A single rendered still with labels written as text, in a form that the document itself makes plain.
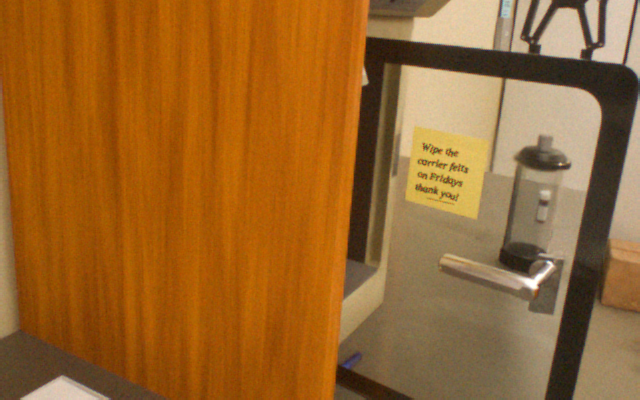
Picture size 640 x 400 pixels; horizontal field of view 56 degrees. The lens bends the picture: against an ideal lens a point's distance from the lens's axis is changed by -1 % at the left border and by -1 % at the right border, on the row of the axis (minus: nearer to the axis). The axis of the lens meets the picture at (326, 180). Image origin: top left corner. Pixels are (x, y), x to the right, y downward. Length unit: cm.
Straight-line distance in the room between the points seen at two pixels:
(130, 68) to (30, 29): 17
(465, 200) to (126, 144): 38
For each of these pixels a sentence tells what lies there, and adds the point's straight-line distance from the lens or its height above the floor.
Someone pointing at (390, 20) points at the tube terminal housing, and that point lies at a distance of 85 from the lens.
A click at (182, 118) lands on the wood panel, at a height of 129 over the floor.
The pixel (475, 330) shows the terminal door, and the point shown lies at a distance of 63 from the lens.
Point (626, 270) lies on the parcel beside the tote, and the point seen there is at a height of 22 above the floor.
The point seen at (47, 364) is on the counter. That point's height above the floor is 94.
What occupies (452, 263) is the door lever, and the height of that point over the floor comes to 120.
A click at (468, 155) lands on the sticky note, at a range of 58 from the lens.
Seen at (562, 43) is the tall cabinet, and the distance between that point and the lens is 370.
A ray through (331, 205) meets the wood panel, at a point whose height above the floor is 124.
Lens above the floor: 142
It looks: 16 degrees down
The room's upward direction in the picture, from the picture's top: 4 degrees clockwise
